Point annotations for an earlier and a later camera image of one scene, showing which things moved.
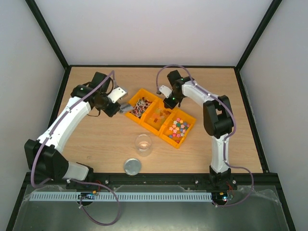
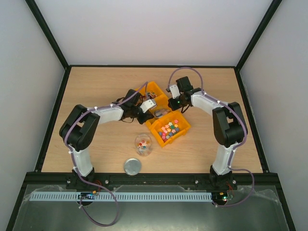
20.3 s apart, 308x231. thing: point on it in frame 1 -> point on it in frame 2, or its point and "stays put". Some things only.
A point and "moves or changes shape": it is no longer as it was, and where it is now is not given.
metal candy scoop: x=125 y=107 moves or changes shape
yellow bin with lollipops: x=143 y=102 moves or changes shape
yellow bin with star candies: x=177 y=127 moves or changes shape
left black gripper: x=111 y=112 -> x=148 y=115
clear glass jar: x=143 y=144 stays put
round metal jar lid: x=132 y=166 stays put
